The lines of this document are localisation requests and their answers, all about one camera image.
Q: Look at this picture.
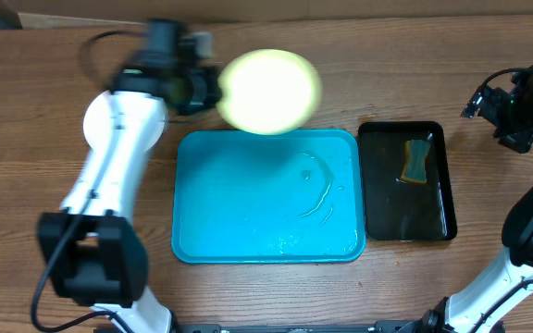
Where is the yellow green sponge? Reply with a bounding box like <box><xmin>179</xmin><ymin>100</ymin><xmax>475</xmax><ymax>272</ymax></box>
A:
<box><xmin>400</xmin><ymin>140</ymin><xmax>430</xmax><ymax>184</ymax></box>

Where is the cream white plate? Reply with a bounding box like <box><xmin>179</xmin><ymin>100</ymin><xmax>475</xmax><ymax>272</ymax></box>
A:
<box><xmin>82</xmin><ymin>92</ymin><xmax>112</xmax><ymax>151</ymax></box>

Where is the yellow plate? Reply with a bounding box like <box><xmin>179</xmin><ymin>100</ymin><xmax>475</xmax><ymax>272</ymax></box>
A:
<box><xmin>217</xmin><ymin>49</ymin><xmax>322</xmax><ymax>135</ymax></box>

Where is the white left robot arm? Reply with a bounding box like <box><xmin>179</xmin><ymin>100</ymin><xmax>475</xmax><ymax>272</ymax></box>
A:
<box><xmin>31</xmin><ymin>65</ymin><xmax>221</xmax><ymax>332</ymax></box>

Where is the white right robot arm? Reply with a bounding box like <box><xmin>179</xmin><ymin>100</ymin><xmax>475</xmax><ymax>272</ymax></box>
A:
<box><xmin>400</xmin><ymin>187</ymin><xmax>533</xmax><ymax>332</ymax></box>

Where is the cardboard panel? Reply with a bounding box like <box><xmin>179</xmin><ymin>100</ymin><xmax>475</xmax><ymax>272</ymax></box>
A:
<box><xmin>8</xmin><ymin>0</ymin><xmax>533</xmax><ymax>22</ymax></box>

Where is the teal plastic tray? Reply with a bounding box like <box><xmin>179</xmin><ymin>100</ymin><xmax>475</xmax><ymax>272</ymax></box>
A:
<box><xmin>171</xmin><ymin>129</ymin><xmax>366</xmax><ymax>264</ymax></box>

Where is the black tray with water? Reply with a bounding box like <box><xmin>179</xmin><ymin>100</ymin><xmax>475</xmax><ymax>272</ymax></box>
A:
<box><xmin>357</xmin><ymin>121</ymin><xmax>457</xmax><ymax>241</ymax></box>

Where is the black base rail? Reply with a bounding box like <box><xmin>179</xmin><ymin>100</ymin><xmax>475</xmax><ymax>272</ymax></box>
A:
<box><xmin>169</xmin><ymin>320</ymin><xmax>412</xmax><ymax>333</ymax></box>

